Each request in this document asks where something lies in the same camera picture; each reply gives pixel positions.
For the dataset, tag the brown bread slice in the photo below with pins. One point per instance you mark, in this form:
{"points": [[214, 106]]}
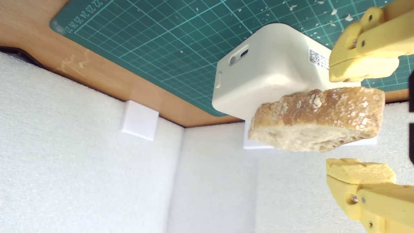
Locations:
{"points": [[317, 123]]}

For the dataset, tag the white block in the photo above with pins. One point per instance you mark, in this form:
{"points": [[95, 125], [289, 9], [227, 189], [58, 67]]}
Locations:
{"points": [[268, 71]]}

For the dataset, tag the green cutting mat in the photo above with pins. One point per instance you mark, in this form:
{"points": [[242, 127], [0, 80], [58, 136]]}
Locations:
{"points": [[161, 38]]}

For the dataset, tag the white wall clip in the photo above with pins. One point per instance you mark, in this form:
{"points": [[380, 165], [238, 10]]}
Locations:
{"points": [[139, 121], [252, 144]]}

